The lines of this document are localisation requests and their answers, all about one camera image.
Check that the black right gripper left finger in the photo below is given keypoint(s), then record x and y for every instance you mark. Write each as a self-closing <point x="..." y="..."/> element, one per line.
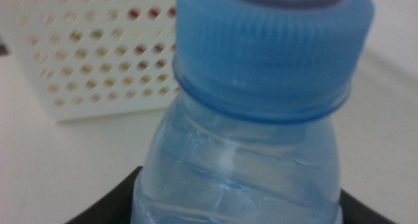
<point x="111" y="204"/>

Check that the clear water bottle blue cap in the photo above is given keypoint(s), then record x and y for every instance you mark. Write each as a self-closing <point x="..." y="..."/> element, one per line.
<point x="267" y="54"/>

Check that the white perforated plastic basket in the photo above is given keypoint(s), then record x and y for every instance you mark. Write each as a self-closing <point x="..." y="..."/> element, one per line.
<point x="107" y="106"/>

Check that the red soda can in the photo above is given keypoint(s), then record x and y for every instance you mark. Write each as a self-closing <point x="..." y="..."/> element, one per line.
<point x="134" y="13"/>

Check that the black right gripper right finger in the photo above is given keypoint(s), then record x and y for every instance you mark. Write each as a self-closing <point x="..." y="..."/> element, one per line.
<point x="356" y="214"/>

